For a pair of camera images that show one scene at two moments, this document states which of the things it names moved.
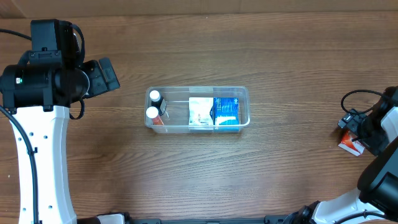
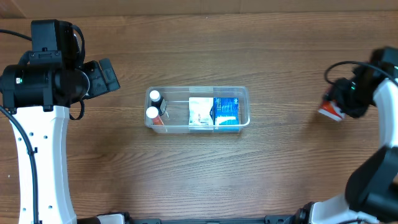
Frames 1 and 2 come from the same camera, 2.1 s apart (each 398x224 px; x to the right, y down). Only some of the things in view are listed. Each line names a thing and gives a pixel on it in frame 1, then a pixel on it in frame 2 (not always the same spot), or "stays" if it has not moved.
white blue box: (199, 109) stays
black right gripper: (354, 125) to (341, 97)
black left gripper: (101, 79) stays
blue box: (224, 113) stays
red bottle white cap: (152, 112) stays
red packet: (348, 144) to (329, 109)
